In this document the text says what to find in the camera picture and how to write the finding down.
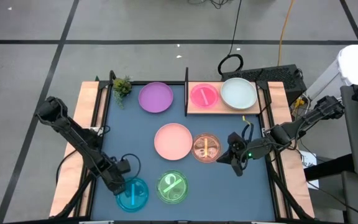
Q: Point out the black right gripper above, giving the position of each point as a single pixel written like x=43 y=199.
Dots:
x=250 y=152

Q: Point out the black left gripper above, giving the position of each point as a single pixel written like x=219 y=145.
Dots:
x=112 y=177

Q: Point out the blue transparent plate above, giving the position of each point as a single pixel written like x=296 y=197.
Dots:
x=134 y=197

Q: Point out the orange transparent plate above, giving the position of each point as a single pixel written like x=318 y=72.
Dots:
x=207 y=147

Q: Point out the green transparent plate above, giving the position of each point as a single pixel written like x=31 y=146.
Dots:
x=172 y=186

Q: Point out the salmon pink plate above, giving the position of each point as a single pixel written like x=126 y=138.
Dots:
x=172 y=141

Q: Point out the pale grey plate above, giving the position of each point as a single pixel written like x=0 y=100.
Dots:
x=238 y=93

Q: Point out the pink transparent plate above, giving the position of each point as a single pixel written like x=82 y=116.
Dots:
x=204 y=95

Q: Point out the purple plate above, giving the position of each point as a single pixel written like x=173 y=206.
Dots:
x=155 y=97

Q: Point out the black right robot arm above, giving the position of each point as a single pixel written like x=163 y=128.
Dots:
x=306 y=119

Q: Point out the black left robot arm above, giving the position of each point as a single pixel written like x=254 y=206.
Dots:
x=73 y=137

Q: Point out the blue table mat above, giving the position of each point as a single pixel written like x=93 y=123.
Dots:
x=135 y=133

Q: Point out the white printed paper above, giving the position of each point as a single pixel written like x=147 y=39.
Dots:
x=309 y=161

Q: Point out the yellow power plug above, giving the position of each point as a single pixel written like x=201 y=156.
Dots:
x=299 y=103

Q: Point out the black computer case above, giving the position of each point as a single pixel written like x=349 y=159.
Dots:
x=269 y=77

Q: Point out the black cart base bar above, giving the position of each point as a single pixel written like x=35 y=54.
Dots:
x=328 y=168

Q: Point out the small green potted plant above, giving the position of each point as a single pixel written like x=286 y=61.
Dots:
x=122 y=87

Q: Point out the white trash bin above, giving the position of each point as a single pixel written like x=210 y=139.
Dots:
x=357 y=63

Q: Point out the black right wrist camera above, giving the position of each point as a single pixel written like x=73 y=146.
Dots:
x=236 y=141

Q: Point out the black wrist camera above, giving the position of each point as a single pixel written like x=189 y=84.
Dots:
x=236 y=141
x=124 y=165

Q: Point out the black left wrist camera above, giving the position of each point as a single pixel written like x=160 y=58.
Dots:
x=124 y=165

